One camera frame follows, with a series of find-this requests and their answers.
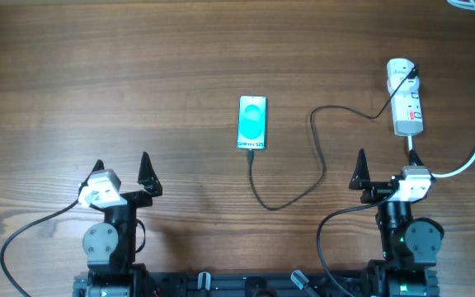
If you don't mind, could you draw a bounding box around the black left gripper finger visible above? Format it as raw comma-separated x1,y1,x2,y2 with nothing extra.
138,152,162,196
78,159,105,193

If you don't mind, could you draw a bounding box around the black USB charger cable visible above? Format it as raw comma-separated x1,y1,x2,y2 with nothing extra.
245,64,421,211

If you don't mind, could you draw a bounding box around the teal Galaxy smartphone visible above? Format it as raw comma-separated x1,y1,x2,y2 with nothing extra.
237,96,267,150

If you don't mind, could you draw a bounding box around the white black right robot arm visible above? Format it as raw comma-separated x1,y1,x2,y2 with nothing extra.
349,149,444,297

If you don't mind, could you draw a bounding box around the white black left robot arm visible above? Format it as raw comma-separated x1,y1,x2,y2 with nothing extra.
73,152,162,297

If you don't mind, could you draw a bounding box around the white power strip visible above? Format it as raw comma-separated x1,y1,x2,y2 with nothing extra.
387,58,424,137

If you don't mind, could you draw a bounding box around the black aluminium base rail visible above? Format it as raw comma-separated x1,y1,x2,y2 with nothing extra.
72,270,440,297

